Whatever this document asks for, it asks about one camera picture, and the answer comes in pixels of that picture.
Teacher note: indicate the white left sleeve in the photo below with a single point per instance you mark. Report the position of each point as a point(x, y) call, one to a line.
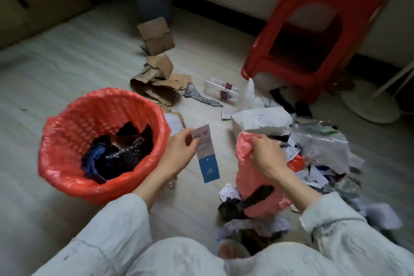
point(103, 237)

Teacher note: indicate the white round fan base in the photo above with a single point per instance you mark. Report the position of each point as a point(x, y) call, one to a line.
point(372, 104)

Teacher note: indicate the person's left forearm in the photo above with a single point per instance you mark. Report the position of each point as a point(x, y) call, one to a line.
point(152, 188)

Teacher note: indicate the white blue paper tag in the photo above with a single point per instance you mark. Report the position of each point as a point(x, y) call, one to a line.
point(208, 169)

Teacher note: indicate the red plastic stool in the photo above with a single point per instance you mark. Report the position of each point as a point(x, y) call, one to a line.
point(258, 59)

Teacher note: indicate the white right sleeve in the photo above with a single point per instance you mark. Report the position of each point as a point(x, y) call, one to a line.
point(349, 237)

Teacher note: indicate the pile of mixed scrap litter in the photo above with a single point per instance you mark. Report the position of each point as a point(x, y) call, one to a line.
point(317, 177)

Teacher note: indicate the light trousers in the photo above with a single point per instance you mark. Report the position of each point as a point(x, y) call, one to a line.
point(181, 259)

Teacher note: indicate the blue plastic bag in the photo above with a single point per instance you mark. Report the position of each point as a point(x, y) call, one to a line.
point(92, 162)

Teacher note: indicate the person's right foot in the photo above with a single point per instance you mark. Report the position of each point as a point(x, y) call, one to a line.
point(231, 252)

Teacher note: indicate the black mesh piece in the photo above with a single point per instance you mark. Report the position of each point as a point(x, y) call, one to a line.
point(303, 110)
point(281, 99)

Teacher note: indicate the white sleeve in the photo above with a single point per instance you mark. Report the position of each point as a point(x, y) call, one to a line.
point(103, 237)
point(349, 237)

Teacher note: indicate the person's left hand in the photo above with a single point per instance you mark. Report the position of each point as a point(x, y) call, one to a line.
point(176, 156)

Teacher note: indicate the beige wooden cabinet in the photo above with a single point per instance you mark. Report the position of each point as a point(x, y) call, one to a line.
point(38, 4)

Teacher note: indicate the white parcel bag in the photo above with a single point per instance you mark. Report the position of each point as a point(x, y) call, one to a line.
point(258, 120)

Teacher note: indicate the clear plastic box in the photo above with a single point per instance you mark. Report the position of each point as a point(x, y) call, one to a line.
point(216, 86)

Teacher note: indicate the orange plastic scrap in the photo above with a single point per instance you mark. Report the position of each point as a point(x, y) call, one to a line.
point(297, 164)

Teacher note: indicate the person's right forearm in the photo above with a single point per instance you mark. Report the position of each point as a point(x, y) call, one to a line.
point(297, 191)

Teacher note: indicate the white right slipper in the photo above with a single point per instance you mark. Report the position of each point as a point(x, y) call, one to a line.
point(239, 242)

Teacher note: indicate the torn cardboard pieces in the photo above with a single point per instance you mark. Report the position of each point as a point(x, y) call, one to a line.
point(165, 65)

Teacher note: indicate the person's right hand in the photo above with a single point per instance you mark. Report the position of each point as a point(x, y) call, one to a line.
point(268, 159)

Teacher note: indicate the red-lined waste basket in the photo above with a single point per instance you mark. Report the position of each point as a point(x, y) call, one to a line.
point(90, 117)

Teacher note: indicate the pink plastic bag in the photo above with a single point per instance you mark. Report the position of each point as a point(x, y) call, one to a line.
point(252, 182)

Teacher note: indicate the brown labelled cardboard mailer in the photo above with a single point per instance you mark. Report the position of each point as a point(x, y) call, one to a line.
point(174, 122)

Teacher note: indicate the black white patterned cloth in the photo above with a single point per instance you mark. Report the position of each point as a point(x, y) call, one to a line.
point(197, 94)

